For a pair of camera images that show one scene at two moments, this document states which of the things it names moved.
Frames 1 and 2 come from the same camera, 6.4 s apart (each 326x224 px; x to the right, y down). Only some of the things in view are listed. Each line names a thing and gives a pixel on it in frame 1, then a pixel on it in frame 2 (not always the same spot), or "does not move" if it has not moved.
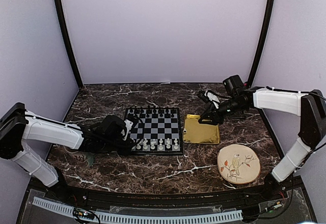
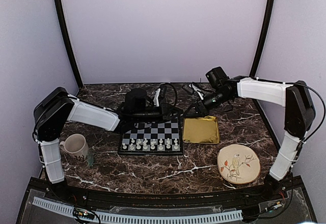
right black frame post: x=270 y=5 does not move
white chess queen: x=152 y=145 does not move
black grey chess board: x=159 y=130 does not move
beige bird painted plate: x=238 y=164 does not move
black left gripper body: x=110 y=145 → x=143 y=114
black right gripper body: x=234 y=106 → x=205 y=109
